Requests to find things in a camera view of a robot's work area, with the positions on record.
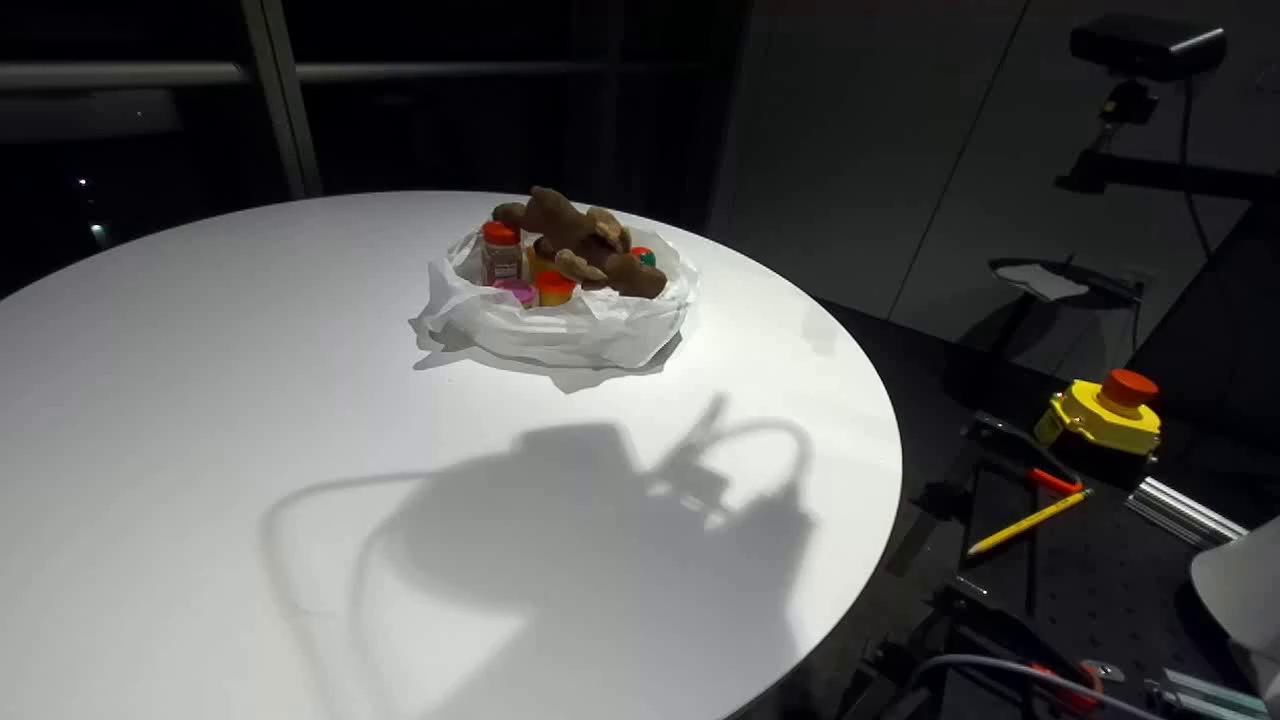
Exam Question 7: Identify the brown plush toy animal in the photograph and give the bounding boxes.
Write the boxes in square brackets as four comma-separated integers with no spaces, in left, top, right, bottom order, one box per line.
[489,184,671,298]

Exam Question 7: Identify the white plastic bag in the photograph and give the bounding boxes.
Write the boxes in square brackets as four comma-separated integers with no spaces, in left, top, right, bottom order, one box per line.
[410,196,700,391]

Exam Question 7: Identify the white paper sheet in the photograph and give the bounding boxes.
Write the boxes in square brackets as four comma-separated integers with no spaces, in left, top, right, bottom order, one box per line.
[993,255,1095,304]

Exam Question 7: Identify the yellow pencil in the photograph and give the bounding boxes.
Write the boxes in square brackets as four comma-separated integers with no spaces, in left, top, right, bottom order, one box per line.
[965,486,1095,558]

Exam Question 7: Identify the yellow emergency stop red button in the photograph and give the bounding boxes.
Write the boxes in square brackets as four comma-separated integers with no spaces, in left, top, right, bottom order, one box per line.
[1034,366,1167,464]

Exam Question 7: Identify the white rounded object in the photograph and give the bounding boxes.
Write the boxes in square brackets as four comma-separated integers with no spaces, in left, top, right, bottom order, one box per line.
[1189,517,1280,661]

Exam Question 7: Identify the red handled black tool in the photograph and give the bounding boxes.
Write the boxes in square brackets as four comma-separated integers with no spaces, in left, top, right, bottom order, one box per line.
[967,411,1088,501]

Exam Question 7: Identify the grey window frame post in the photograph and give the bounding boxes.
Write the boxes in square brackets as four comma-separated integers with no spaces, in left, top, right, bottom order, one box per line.
[238,0,329,198]

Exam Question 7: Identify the grey cable bundle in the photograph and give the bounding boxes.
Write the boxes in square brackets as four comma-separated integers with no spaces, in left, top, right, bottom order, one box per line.
[906,648,1163,720]

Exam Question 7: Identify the aluminium profile rail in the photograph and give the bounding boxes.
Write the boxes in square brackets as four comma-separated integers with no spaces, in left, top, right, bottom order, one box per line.
[1125,474,1251,549]

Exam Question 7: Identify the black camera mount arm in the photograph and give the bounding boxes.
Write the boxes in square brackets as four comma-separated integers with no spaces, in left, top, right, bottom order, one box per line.
[1055,75,1280,208]

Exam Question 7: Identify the grey horizontal window rail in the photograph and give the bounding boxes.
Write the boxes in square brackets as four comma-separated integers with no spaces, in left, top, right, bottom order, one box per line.
[0,54,536,97]

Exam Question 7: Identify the black camera on stand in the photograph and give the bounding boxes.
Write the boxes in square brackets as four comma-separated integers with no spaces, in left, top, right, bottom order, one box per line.
[1068,10,1232,85]

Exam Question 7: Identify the teal handled tool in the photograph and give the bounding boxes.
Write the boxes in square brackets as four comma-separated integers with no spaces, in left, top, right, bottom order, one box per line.
[1151,665,1274,720]

